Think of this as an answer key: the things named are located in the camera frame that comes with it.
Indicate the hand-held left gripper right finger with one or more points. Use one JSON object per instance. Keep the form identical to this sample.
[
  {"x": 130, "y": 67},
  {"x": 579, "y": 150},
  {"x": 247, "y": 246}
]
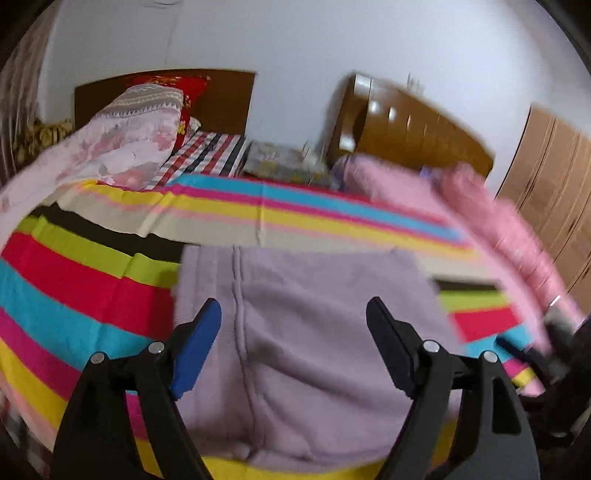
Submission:
[{"x": 392, "y": 346}]

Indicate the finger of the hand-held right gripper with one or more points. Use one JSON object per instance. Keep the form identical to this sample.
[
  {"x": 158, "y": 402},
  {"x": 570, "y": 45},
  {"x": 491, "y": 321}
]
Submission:
[{"x": 521, "y": 353}]

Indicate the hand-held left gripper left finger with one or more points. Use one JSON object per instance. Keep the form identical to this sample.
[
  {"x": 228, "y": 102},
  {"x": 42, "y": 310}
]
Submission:
[{"x": 196, "y": 350}]

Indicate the lilac knit pants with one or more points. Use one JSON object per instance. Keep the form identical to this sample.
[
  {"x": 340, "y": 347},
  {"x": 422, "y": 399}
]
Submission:
[{"x": 314, "y": 323}]

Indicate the colourful striped blanket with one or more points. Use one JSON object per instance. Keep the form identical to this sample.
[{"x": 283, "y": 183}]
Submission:
[{"x": 69, "y": 286}]

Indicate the pink fuzzy blanket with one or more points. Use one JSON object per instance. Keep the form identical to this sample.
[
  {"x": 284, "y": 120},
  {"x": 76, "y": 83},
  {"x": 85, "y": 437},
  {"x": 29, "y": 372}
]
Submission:
[{"x": 397, "y": 184}]

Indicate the light brown wooden wardrobe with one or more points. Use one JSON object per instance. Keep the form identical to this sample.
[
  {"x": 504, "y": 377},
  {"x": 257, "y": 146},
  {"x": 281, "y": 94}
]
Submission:
[{"x": 549, "y": 175}]

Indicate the red black plaid bed sheet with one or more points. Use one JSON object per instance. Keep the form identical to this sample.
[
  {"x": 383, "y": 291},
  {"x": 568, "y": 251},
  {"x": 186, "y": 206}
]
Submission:
[{"x": 212, "y": 152}]

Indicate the grey yellow floral pillow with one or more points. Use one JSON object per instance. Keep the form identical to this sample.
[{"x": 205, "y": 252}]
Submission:
[{"x": 281, "y": 161}]

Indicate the pink floral quilt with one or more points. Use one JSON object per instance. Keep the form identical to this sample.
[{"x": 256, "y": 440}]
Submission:
[{"x": 115, "y": 152}]

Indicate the glossy brown wooden cabinet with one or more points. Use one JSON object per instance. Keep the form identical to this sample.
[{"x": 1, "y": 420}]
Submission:
[{"x": 415, "y": 124}]

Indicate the brown wooden headboard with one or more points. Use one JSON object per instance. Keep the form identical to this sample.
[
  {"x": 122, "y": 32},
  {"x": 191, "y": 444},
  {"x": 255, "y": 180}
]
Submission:
[{"x": 226, "y": 101}]

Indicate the grey zigzag patterned pillow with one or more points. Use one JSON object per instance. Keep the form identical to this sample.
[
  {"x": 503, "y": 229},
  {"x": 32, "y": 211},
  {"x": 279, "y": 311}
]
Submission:
[{"x": 147, "y": 99}]

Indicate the red pillow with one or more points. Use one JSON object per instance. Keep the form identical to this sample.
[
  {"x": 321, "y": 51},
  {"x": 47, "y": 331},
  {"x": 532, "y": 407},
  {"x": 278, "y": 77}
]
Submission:
[{"x": 194, "y": 87}]

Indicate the brown patterned cloth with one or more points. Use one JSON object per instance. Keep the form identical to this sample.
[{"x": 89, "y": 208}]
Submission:
[{"x": 46, "y": 134}]

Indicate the red white striped curtain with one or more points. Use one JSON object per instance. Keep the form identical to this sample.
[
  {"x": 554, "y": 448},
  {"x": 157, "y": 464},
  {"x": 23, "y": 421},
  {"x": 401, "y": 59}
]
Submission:
[{"x": 23, "y": 92}]

